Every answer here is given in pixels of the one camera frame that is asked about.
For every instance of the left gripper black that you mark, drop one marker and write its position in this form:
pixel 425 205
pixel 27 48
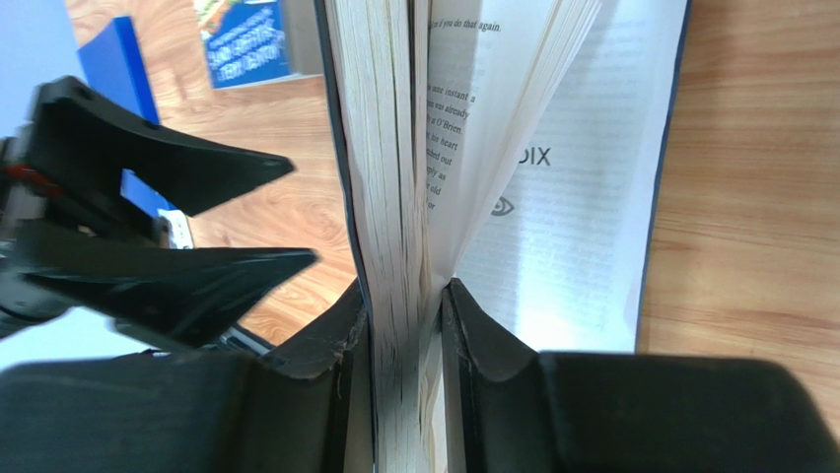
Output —
pixel 78 144

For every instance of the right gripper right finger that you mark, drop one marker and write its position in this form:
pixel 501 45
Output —
pixel 512 409

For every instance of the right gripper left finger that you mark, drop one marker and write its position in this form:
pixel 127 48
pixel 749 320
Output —
pixel 304 406

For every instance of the blue 91-storey treehouse book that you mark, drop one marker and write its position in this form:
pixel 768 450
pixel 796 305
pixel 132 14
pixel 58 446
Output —
pixel 247 43

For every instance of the nineteen eighty-four book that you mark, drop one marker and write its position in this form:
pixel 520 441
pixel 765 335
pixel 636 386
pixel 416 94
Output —
pixel 514 145

